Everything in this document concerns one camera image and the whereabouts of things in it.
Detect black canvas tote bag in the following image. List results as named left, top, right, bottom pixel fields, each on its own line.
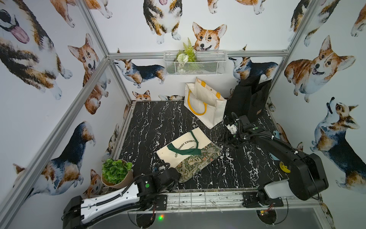
left=225, top=76, right=272, bottom=123

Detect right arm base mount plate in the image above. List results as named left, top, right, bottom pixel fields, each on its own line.
left=242, top=191, right=284, bottom=208

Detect artificial fern and white flower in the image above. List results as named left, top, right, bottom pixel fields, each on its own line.
left=175, top=39, right=198, bottom=74

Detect potted green plant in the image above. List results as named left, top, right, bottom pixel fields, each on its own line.
left=102, top=159, right=133, bottom=189

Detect cream tote bag green handles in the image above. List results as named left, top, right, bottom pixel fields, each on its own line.
left=156, top=128, right=221, bottom=183

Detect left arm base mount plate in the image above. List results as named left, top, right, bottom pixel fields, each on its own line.
left=137, top=194, right=168, bottom=211

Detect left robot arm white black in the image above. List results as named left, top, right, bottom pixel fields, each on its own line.
left=62, top=168, right=181, bottom=229

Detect white wire wall basket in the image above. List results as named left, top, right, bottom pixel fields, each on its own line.
left=164, top=51, right=228, bottom=76

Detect cream tote bag yellow handles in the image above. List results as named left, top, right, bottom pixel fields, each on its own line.
left=184, top=78, right=227, bottom=129

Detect light blue dustpan scoop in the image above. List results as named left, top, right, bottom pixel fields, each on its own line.
left=273, top=130, right=282, bottom=140

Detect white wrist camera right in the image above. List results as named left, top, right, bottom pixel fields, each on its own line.
left=226, top=124, right=238, bottom=135

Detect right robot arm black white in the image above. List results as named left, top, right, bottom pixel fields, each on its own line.
left=223, top=112, right=329, bottom=200

